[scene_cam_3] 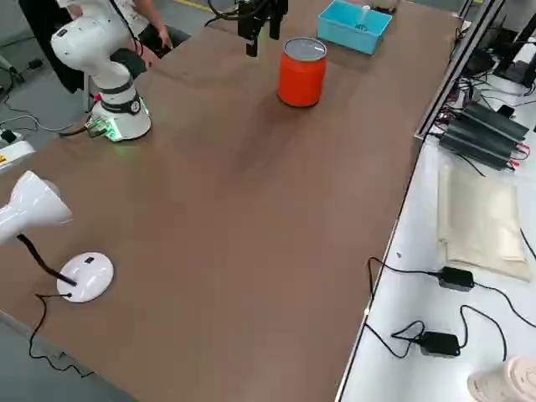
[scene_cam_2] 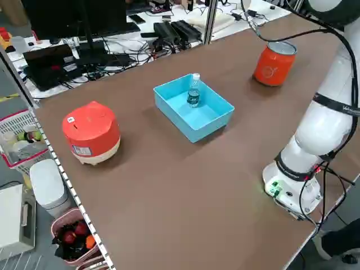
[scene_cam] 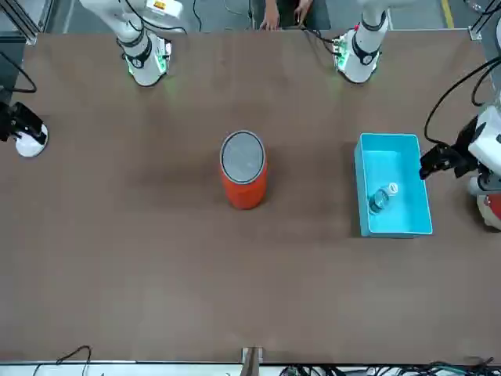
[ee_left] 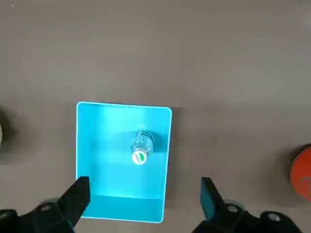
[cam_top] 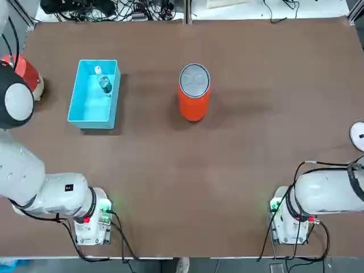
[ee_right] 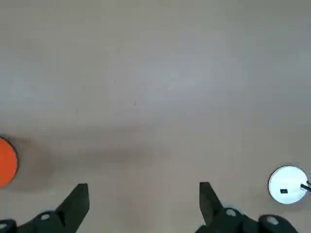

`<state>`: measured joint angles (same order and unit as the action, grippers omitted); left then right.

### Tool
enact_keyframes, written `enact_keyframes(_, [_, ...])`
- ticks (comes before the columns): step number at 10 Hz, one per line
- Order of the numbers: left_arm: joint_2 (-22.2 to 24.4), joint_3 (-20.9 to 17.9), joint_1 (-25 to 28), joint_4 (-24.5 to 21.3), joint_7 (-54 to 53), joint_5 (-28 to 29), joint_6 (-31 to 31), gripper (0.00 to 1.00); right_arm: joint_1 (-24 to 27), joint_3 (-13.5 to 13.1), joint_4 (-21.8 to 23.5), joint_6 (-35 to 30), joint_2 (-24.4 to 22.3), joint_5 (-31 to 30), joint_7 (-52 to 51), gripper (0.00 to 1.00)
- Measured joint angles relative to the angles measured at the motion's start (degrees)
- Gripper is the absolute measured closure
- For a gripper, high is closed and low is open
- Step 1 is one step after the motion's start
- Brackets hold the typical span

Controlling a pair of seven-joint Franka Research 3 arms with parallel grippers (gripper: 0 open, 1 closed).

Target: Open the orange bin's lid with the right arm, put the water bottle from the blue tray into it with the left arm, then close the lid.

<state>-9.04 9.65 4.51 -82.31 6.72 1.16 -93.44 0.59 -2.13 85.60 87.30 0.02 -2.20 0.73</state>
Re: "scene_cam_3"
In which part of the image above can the white box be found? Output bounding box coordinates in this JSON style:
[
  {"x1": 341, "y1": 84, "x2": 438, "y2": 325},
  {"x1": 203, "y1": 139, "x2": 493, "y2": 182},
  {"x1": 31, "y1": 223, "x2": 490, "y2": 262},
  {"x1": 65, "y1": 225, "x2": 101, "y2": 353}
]
[{"x1": 0, "y1": 140, "x2": 37, "y2": 175}]

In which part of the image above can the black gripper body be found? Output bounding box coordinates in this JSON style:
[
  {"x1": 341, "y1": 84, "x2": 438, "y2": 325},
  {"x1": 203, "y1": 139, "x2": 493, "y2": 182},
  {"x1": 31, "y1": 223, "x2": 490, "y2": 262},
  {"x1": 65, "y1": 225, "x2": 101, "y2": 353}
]
[{"x1": 237, "y1": 0, "x2": 290, "y2": 18}]

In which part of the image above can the person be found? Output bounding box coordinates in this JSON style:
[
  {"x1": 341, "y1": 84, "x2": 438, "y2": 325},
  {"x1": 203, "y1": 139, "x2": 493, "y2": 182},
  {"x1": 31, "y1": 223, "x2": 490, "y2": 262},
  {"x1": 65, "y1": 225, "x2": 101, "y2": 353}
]
[{"x1": 121, "y1": 0, "x2": 193, "y2": 59}]

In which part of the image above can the white desk lamp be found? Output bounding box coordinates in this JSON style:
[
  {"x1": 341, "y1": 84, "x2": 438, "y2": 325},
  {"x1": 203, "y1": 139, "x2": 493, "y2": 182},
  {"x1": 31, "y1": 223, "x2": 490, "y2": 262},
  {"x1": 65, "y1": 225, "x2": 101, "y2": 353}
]
[{"x1": 0, "y1": 169, "x2": 115, "y2": 304}]

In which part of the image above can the black power adapter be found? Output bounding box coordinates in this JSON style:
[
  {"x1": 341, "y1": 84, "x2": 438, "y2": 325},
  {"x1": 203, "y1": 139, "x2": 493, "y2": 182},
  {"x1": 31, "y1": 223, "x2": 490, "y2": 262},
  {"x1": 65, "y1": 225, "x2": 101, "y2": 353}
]
[
  {"x1": 438, "y1": 265, "x2": 476, "y2": 291},
  {"x1": 419, "y1": 331, "x2": 461, "y2": 358}
]

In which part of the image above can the orange cylindrical bin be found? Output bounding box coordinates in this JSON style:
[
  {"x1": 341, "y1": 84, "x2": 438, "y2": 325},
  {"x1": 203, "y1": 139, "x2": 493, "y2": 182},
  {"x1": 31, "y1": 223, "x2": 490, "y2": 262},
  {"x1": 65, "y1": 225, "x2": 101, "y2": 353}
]
[{"x1": 276, "y1": 37, "x2": 327, "y2": 108}]

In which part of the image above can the black lamp cable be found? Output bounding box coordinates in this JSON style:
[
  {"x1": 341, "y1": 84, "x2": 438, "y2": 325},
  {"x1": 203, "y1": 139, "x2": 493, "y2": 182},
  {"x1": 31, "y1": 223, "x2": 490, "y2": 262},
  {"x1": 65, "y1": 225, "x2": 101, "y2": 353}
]
[{"x1": 28, "y1": 292, "x2": 95, "y2": 378}]

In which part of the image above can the black adapter cable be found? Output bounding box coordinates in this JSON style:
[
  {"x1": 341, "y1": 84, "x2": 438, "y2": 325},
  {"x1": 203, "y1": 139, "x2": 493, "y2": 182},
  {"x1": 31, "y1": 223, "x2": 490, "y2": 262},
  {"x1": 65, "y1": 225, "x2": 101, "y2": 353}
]
[
  {"x1": 391, "y1": 304, "x2": 510, "y2": 362},
  {"x1": 367, "y1": 255, "x2": 536, "y2": 328}
]

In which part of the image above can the blue plastic tray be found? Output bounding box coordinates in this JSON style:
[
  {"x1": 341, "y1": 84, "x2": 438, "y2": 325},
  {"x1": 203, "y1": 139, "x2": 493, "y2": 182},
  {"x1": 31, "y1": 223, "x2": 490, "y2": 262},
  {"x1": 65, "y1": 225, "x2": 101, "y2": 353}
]
[{"x1": 317, "y1": 0, "x2": 394, "y2": 55}]

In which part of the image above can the beige round spool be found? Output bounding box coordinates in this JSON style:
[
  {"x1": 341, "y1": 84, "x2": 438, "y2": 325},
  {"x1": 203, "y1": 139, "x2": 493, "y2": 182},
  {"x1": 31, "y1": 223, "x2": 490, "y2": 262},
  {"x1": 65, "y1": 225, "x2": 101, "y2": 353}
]
[{"x1": 466, "y1": 354, "x2": 536, "y2": 402}]

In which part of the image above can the clear water bottle green label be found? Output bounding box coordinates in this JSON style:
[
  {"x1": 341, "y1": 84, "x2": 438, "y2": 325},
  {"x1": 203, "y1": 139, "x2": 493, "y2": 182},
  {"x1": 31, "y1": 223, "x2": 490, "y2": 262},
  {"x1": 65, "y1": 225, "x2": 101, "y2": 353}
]
[{"x1": 354, "y1": 4, "x2": 373, "y2": 33}]

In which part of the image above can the long black power supply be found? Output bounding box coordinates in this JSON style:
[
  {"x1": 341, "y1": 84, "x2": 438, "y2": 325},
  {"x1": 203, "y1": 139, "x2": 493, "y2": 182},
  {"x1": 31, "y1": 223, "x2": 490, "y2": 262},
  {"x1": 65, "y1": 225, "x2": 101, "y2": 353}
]
[
  {"x1": 438, "y1": 121, "x2": 521, "y2": 173},
  {"x1": 460, "y1": 102, "x2": 531, "y2": 146}
]

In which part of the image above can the beige folded cloth bag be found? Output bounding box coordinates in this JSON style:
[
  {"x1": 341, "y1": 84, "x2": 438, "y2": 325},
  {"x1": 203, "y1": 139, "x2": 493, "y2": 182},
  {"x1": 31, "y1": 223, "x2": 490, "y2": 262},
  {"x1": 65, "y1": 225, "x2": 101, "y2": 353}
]
[{"x1": 436, "y1": 164, "x2": 533, "y2": 282}]

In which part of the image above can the grey swing lid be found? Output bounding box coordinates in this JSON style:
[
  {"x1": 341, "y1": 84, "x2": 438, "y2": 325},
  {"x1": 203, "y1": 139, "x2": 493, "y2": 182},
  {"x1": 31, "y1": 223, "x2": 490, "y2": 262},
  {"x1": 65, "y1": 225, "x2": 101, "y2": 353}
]
[{"x1": 286, "y1": 38, "x2": 327, "y2": 61}]

